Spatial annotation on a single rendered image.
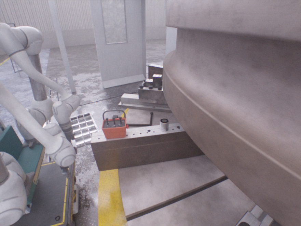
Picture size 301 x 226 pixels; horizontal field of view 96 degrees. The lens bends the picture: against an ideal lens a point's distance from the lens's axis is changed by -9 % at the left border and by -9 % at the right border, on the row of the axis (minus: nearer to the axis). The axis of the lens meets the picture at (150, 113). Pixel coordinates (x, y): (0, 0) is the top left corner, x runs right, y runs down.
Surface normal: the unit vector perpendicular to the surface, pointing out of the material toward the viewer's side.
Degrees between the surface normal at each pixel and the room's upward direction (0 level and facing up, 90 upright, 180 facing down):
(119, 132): 97
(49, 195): 0
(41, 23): 90
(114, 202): 0
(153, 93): 90
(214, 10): 90
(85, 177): 0
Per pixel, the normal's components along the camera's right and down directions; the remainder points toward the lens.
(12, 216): 0.67, 0.48
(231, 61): -0.94, 0.18
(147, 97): -0.20, 0.52
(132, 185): 0.00, -0.85
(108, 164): 0.19, 0.52
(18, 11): 0.50, 0.46
